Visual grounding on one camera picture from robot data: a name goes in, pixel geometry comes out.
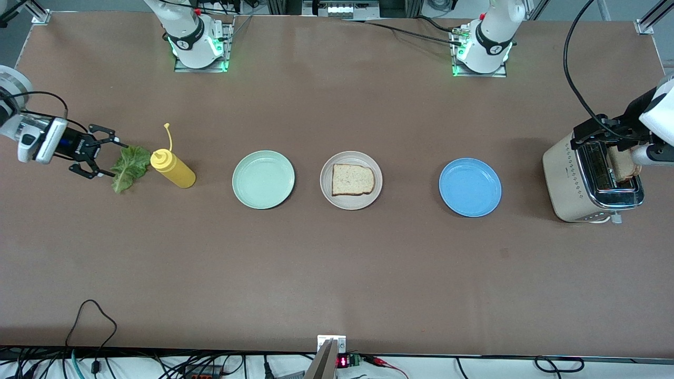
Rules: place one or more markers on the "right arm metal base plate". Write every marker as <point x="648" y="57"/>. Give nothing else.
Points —
<point x="228" y="47"/>

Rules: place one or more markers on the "beige plate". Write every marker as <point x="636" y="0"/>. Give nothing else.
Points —
<point x="331" y="197"/>

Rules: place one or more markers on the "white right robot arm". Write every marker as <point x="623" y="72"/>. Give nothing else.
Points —
<point x="192" y="37"/>

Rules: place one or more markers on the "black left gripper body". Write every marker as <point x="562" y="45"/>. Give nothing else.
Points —
<point x="629" y="128"/>

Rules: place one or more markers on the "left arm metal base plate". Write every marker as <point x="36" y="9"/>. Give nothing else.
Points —
<point x="489" y="75"/>

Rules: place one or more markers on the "yellow squeeze bottle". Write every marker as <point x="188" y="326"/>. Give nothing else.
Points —
<point x="176" y="171"/>

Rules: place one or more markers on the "grey control box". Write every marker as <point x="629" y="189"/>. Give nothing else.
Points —
<point x="342" y="9"/>

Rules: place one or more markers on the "red LED display module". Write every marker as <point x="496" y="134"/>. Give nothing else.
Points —
<point x="347" y="361"/>

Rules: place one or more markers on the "green lettuce leaf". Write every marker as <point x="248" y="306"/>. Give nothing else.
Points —
<point x="129" y="166"/>

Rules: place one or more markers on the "metal corner bracket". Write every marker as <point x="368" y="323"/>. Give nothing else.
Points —
<point x="41" y="17"/>
<point x="644" y="26"/>

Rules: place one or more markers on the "small metal mounting bracket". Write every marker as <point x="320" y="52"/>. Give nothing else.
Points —
<point x="331" y="341"/>

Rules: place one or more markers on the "beige toaster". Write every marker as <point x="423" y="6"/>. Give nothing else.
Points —
<point x="563" y="179"/>

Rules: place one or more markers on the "green plate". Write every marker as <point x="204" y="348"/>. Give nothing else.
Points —
<point x="263" y="179"/>

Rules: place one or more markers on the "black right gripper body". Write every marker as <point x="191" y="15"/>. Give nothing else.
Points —
<point x="77" y="148"/>

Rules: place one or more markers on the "blue plate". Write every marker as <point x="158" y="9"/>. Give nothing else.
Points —
<point x="470" y="187"/>

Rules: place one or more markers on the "aluminum camera post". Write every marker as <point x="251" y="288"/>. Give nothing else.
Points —
<point x="322" y="366"/>

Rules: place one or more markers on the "brown bread slice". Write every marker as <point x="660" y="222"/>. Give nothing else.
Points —
<point x="353" y="180"/>
<point x="624" y="166"/>

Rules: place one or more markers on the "aluminum frame profile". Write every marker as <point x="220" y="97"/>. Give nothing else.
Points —
<point x="34" y="6"/>
<point x="658" y="11"/>

